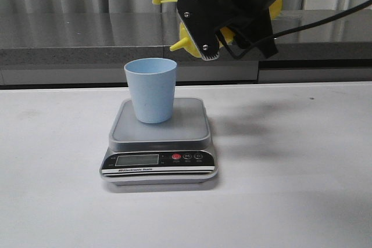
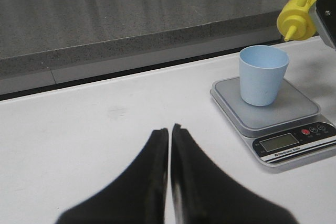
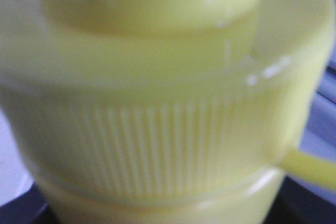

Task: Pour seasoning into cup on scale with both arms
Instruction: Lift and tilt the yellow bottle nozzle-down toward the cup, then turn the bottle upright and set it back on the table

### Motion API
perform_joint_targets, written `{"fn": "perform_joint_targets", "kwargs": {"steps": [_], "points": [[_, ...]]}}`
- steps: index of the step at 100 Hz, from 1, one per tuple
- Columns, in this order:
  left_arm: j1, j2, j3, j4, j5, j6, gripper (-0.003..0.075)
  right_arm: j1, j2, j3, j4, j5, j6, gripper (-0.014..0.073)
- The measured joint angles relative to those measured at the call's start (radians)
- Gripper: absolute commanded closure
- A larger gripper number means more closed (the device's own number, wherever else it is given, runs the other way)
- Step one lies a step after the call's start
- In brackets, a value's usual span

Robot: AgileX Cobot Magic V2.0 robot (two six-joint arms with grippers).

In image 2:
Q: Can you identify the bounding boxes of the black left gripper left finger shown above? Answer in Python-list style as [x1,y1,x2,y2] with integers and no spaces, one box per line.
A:
[57,129,169,223]

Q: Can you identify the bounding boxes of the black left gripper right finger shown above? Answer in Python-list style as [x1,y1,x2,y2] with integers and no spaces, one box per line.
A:
[171,124,297,223]

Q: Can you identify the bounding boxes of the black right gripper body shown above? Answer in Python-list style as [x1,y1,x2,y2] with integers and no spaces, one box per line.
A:
[310,0,335,49]

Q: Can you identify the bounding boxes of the yellow squeeze bottle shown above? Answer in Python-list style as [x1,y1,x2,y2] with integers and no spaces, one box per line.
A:
[277,0,317,41]

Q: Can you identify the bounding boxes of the light blue plastic cup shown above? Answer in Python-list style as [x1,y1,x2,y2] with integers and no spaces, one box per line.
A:
[239,45,289,106]

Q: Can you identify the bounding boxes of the silver electronic kitchen scale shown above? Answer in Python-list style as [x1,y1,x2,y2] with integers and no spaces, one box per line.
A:
[211,77,335,172]

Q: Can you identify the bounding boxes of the grey stone counter ledge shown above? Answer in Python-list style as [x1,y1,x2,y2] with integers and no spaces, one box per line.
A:
[1,0,287,76]

